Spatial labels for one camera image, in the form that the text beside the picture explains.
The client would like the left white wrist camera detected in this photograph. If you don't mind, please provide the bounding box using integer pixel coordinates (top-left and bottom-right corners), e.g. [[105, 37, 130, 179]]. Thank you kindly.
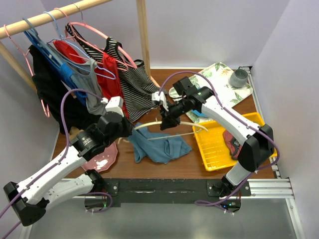
[[105, 96, 124, 117]]

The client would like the black tank top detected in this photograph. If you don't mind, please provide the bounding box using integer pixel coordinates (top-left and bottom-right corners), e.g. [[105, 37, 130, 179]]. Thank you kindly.
[[29, 45, 102, 134]]

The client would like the grey cup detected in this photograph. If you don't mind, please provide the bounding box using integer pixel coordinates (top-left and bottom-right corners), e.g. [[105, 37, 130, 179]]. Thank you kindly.
[[229, 69, 248, 88]]

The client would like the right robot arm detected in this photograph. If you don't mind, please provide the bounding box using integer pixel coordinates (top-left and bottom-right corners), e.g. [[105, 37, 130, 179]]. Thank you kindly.
[[152, 77, 279, 201]]

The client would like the blue dotted plate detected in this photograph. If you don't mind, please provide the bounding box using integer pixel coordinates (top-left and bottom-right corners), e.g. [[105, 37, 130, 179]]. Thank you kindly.
[[192, 110, 208, 118]]

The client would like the red tank top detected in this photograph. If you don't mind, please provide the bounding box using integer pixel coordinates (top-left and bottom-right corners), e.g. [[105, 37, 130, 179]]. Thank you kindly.
[[52, 39, 130, 119]]

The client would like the pink dotted plate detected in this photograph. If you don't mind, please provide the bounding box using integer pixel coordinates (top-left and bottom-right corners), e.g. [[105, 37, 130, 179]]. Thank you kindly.
[[81, 142, 118, 173]]

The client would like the light blue hanger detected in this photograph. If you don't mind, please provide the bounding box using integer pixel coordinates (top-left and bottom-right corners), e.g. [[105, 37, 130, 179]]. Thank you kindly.
[[43, 11, 116, 80]]

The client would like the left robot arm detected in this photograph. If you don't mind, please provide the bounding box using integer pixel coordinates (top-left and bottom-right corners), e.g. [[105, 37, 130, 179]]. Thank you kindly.
[[3, 112, 134, 226]]

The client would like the grey blue hanger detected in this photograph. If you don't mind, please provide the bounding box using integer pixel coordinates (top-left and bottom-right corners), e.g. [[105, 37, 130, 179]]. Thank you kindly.
[[22, 17, 64, 71]]

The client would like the pink hanger with black top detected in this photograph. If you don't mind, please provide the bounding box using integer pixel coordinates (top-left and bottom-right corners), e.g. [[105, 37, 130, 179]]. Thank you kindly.
[[3, 24, 50, 118]]

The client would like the grey tank top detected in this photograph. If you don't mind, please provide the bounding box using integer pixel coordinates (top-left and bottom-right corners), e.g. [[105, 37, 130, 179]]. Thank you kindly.
[[71, 58, 110, 117]]

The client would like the wooden clothes rack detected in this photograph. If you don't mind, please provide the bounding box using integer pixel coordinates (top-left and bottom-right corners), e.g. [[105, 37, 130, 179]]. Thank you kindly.
[[0, 0, 157, 91]]

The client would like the pink hanger with striped top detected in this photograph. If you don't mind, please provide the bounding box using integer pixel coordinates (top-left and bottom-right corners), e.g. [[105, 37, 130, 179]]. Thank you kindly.
[[54, 7, 137, 69]]

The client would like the maroon tank top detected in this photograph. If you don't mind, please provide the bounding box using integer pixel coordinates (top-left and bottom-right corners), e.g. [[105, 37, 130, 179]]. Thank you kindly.
[[222, 130, 242, 160]]

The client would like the royal blue tank top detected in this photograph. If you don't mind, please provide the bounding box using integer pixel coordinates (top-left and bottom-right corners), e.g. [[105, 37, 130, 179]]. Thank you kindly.
[[23, 29, 88, 107]]

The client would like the striped tank top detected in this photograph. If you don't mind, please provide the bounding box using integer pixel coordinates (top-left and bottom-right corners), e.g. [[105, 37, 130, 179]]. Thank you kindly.
[[65, 24, 160, 121]]

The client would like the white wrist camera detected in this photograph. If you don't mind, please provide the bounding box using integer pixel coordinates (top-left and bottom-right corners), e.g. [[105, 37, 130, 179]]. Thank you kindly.
[[152, 92, 168, 112], [105, 96, 124, 117]]

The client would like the cream hanger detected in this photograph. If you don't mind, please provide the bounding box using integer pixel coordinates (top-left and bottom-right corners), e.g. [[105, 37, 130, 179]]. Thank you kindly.
[[134, 121, 209, 140]]

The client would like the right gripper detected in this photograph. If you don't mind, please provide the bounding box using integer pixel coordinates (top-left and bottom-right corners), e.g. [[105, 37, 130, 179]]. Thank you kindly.
[[160, 97, 190, 130]]

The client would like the floral serving tray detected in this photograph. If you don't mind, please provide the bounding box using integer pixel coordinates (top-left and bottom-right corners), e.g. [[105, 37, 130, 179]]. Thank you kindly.
[[168, 62, 253, 123]]

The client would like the yellow plastic bin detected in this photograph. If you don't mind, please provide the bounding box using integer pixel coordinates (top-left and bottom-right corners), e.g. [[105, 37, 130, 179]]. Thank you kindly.
[[192, 112, 277, 172]]

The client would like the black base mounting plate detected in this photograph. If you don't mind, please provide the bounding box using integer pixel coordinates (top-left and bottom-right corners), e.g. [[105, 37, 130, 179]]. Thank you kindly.
[[84, 178, 251, 209]]

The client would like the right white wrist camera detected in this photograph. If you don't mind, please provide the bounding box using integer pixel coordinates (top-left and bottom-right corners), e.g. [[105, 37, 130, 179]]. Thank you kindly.
[[152, 92, 168, 112]]

